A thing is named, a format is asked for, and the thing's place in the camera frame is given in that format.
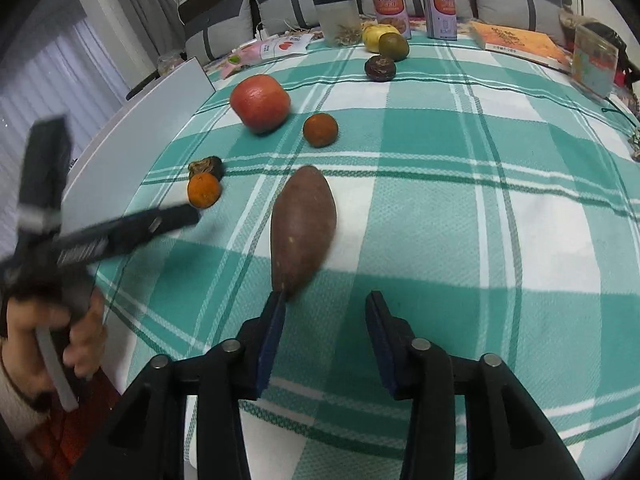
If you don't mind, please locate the person's left hand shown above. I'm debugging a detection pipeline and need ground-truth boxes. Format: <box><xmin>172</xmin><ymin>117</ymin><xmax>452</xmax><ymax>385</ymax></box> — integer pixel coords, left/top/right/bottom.
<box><xmin>1</xmin><ymin>288</ymin><xmax>107</xmax><ymax>401</ymax></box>

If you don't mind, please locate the pink snack packet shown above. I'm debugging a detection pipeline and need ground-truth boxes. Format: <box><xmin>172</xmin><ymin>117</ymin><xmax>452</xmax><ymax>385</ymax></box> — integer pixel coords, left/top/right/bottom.
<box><xmin>220</xmin><ymin>40</ymin><xmax>264</xmax><ymax>79</ymax></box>

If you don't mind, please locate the white foam box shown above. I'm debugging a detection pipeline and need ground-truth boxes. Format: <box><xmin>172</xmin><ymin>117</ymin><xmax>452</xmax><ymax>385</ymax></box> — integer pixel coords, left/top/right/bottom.
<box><xmin>62</xmin><ymin>58</ymin><xmax>214</xmax><ymax>234</ymax></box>

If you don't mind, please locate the black bag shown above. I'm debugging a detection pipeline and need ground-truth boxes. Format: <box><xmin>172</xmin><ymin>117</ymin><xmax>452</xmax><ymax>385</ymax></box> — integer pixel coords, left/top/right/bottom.
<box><xmin>559</xmin><ymin>9</ymin><xmax>639</xmax><ymax>91</ymax></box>

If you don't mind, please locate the dark orange round fruit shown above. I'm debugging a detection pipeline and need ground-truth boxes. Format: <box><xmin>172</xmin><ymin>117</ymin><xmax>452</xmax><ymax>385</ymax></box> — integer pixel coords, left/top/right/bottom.
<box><xmin>303</xmin><ymin>113</ymin><xmax>338</xmax><ymax>148</ymax></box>

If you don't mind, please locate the orange book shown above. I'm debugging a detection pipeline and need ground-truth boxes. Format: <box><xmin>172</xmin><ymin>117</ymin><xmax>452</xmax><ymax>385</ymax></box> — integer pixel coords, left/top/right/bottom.
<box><xmin>469</xmin><ymin>22</ymin><xmax>570</xmax><ymax>73</ymax></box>

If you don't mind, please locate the yellow lemon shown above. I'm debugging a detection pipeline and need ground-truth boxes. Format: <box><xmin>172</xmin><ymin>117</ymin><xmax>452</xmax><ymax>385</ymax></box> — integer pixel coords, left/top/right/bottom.
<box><xmin>361</xmin><ymin>24</ymin><xmax>399</xmax><ymax>53</ymax></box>

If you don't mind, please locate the dark brown passion fruit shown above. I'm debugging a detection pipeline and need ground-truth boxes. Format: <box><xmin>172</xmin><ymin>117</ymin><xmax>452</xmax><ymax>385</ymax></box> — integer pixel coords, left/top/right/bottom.
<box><xmin>364</xmin><ymin>55</ymin><xmax>396</xmax><ymax>82</ymax></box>

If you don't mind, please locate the sweet potato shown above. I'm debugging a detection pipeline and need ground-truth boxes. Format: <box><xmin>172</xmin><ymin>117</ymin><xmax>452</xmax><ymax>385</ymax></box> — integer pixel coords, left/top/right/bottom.
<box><xmin>270</xmin><ymin>165</ymin><xmax>337</xmax><ymax>296</ymax></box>

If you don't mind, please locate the green orange citrus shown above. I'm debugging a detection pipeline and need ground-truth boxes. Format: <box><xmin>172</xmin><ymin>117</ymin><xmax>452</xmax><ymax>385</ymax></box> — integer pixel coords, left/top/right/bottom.
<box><xmin>378</xmin><ymin>32</ymin><xmax>410</xmax><ymax>62</ymax></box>

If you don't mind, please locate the far left grey cushion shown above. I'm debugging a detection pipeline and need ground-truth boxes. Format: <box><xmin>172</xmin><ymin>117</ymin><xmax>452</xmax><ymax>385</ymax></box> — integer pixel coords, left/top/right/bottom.
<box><xmin>179</xmin><ymin>0</ymin><xmax>254</xmax><ymax>65</ymax></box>

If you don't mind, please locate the grey curtain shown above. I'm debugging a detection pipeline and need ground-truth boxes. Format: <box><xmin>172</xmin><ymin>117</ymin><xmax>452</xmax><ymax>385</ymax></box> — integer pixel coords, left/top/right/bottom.
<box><xmin>118</xmin><ymin>0</ymin><xmax>186</xmax><ymax>64</ymax></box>

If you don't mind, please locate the green white plaid tablecloth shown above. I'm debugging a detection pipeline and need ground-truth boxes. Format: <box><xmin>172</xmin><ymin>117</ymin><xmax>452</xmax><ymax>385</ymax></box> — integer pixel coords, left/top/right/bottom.
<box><xmin>98</xmin><ymin>37</ymin><xmax>639</xmax><ymax>479</ymax></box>

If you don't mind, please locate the dark dried fruit half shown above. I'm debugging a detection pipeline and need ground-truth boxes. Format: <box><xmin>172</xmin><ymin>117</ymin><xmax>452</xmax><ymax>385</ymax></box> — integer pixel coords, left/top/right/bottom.
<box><xmin>188</xmin><ymin>156</ymin><xmax>224</xmax><ymax>181</ymax></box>

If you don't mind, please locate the small orange tangerine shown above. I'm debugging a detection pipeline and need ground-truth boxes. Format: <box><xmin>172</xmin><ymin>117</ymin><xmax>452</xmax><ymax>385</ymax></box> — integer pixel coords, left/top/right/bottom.
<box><xmin>186</xmin><ymin>172</ymin><xmax>221</xmax><ymax>209</ymax></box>

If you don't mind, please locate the red pomegranate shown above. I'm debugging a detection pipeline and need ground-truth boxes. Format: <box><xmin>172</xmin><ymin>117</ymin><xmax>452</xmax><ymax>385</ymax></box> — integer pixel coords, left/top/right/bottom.
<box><xmin>230</xmin><ymin>75</ymin><xmax>291</xmax><ymax>134</ymax></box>

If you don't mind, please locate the clear jar black lid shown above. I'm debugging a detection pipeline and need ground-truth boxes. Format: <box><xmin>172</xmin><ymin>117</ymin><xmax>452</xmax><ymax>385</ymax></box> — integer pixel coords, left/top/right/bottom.
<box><xmin>314</xmin><ymin>0</ymin><xmax>362</xmax><ymax>47</ymax></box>

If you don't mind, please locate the white heart packet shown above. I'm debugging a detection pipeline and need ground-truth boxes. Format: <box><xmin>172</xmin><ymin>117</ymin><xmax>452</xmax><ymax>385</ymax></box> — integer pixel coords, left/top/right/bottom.
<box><xmin>259</xmin><ymin>34</ymin><xmax>314</xmax><ymax>61</ymax></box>

